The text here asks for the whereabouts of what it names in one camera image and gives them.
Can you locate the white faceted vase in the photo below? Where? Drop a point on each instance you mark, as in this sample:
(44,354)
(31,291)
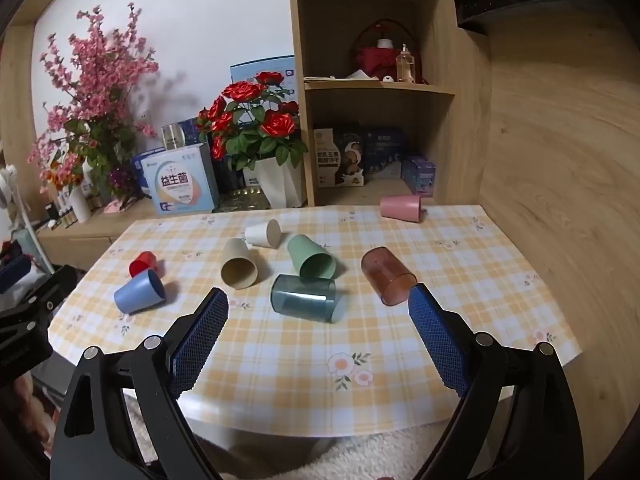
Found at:
(280,185)

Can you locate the white and black snack box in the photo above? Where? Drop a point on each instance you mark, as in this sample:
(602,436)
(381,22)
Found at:
(325,160)

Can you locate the pink blossom bouquet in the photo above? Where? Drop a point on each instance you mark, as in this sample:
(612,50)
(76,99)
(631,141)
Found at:
(95,85)

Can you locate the stack of papers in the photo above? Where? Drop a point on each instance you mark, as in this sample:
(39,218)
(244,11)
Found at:
(340,78)

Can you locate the beige cup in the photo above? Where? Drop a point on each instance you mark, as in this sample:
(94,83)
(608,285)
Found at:
(237,265)

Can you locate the white and blue flat box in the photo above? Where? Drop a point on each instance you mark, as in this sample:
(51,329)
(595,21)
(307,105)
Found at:
(250,72)

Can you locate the red rose plant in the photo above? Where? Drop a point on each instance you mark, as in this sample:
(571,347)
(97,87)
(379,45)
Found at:
(270,125)

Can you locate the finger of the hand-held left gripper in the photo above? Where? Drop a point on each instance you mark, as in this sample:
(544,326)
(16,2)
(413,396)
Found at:
(12,275)
(50,292)

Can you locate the brown transparent cup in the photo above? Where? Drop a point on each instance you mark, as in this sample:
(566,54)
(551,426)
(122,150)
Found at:
(387,274)

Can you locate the dark blue box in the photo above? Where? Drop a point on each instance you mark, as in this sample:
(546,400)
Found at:
(382,152)

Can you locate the white fan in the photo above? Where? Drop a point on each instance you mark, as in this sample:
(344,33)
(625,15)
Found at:
(7,190)

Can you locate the teal transparent cup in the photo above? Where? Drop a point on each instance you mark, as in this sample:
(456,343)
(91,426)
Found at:
(302,297)

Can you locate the white fluffy rug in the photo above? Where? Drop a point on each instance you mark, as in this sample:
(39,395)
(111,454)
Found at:
(360,455)

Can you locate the blister pack tray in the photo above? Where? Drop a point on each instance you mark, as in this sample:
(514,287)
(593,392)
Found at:
(242,200)

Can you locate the green cup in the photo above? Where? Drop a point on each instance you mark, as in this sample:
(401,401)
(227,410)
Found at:
(309,257)

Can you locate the white cup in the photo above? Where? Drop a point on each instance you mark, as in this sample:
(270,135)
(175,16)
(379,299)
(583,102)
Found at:
(261,234)

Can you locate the purple flower plant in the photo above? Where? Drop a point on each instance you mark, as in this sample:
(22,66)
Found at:
(121,180)

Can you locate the purple box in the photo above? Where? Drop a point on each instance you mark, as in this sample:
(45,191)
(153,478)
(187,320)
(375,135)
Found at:
(417,175)

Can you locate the red cup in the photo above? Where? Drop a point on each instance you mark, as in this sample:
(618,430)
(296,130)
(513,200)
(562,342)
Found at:
(141,261)

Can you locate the row of small bottles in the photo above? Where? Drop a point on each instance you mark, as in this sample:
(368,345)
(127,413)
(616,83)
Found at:
(57,215)

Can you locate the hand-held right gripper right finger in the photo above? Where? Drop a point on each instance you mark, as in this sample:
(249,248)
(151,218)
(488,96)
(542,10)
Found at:
(440,340)

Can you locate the red basket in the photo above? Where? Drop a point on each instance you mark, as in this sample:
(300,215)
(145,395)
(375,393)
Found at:
(375,60)

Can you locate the blue cup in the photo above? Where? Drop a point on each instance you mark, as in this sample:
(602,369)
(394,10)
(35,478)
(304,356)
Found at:
(137,294)

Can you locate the white table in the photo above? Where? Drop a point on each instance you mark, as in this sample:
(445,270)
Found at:
(250,440)

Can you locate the clear perfume bottle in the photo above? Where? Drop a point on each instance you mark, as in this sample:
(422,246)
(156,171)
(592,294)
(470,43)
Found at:
(406,67)

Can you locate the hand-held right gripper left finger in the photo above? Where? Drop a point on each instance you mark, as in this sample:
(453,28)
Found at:
(200,340)

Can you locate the glass jar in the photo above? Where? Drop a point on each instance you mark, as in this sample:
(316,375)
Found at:
(173,136)

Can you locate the yellow checkered tablecloth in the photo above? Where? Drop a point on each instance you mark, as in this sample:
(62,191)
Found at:
(300,360)

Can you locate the wooden shelf unit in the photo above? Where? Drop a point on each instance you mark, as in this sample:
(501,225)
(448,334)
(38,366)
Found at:
(465,110)

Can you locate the pink cup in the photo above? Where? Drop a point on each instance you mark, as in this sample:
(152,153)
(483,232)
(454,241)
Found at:
(400,207)

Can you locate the low wooden cabinet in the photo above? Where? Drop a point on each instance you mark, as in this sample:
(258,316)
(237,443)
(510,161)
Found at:
(75,245)

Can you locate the white and blue carton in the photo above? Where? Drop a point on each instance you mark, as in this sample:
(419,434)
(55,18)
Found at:
(175,185)

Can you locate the white bottle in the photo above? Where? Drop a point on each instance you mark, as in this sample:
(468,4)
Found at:
(81,207)

